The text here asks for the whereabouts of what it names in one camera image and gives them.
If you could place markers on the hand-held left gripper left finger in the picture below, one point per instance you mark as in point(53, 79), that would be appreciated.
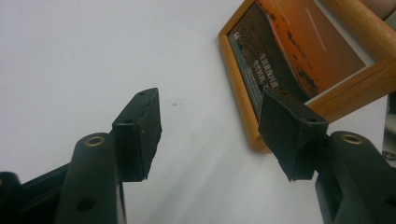
point(137, 140)

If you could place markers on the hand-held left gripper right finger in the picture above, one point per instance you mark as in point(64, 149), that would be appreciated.
point(289, 133)

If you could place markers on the wooden picture frame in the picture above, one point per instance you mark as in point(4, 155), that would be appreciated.
point(342, 93)

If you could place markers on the white paper sheet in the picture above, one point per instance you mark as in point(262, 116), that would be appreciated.
point(77, 46)

